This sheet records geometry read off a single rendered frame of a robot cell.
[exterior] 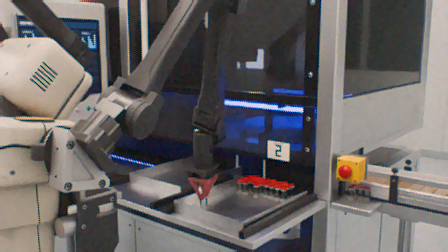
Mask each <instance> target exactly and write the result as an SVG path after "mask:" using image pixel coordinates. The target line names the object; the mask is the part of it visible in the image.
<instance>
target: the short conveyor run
mask: <svg viewBox="0 0 448 252"><path fill-rule="evenodd" d="M405 163H406V164H407V166H404V170H399V169H398V168H386V167H382V166H373V165H369V164H368V176H367V177H366V180H363V181H362V182H359V183H358V184H357V186H358V185H361V186H364V187H370V188H371V192H370V200H376V201H379V202H384V208H383V209H381V210H380V211H379V212H380V213H383V214H389V215H392V216H398V217H401V218H407V219H410V220H416V221H419V222H425V223H428V224H434V225H437V226H439V227H440V226H443V227H446V228H448V178H447V177H439V176H435V175H431V174H423V173H419V172H411V170H412V167H410V166H409V165H411V163H412V161H411V159H406V160H405ZM350 184H355V183H351V182H344V196H345V194H347V191H348V186H350Z"/></svg>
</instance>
